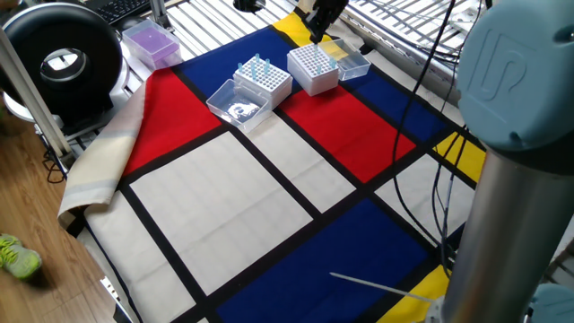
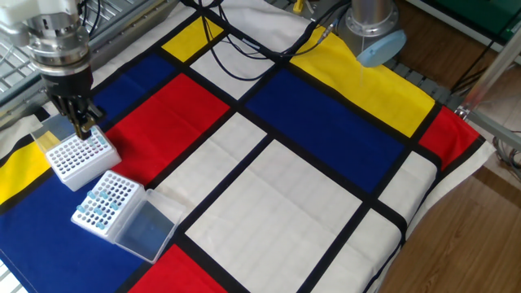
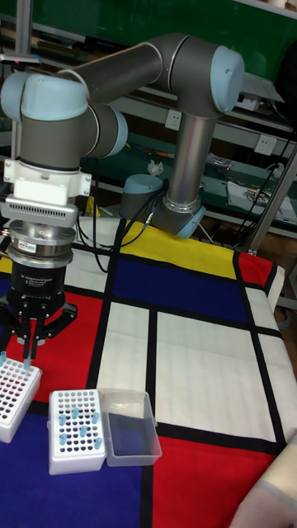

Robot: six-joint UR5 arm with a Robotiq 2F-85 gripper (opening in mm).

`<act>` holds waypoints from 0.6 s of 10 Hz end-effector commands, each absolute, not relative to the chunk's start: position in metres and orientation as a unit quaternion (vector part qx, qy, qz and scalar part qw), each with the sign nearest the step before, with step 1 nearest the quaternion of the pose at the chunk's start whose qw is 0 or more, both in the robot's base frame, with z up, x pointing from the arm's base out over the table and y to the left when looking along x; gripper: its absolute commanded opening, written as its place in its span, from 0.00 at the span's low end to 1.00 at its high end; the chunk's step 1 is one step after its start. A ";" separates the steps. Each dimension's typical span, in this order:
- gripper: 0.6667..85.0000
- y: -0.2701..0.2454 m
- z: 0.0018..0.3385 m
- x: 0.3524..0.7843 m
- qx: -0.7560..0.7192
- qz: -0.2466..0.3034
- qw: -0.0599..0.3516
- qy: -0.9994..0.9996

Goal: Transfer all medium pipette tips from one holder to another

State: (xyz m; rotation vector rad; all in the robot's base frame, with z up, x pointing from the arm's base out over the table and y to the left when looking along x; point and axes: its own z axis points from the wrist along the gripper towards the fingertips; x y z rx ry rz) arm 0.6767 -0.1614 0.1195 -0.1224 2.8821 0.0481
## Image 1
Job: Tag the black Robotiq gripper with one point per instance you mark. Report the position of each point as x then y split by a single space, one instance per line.
332 3

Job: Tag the clear plastic holder lid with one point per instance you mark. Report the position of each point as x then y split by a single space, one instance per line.
237 107
356 67

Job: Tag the white pipette tip holder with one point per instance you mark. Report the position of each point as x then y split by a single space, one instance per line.
278 94
301 80

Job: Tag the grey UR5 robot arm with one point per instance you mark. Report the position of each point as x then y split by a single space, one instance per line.
507 202

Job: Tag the black round knob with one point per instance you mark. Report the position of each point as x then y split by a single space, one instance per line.
249 4

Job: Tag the clear box purple insert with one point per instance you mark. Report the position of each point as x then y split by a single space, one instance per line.
152 45

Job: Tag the black computer keyboard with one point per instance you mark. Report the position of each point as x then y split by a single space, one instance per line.
121 8

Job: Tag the Mondrian pattern tablecloth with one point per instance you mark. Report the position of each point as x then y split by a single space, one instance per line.
224 211

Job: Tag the grey green sneaker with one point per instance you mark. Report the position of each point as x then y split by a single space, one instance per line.
20 260

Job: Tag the aluminium frame post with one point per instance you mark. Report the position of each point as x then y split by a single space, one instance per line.
32 96
159 11

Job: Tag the white corner bracket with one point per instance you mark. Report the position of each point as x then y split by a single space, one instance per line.
110 291

